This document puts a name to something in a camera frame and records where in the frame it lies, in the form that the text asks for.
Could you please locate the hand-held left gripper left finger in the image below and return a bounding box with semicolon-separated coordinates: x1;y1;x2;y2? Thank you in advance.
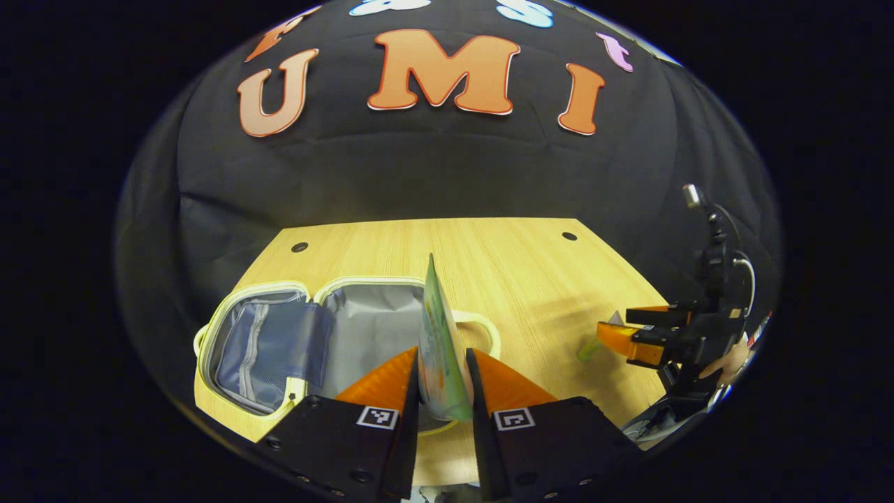
255;346;422;502

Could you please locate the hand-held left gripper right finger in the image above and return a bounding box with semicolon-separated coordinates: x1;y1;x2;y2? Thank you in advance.
464;347;643;502

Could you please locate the small pale green tube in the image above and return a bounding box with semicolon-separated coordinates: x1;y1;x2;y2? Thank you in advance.
577;309;626;363

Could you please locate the pale yellow suitcase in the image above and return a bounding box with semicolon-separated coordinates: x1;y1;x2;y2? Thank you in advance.
192;276;502;437

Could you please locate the large green white tube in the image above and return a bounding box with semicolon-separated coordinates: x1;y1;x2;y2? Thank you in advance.
418;253;476;423

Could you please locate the black backdrop cloth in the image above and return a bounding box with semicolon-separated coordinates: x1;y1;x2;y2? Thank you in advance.
115;0;783;392

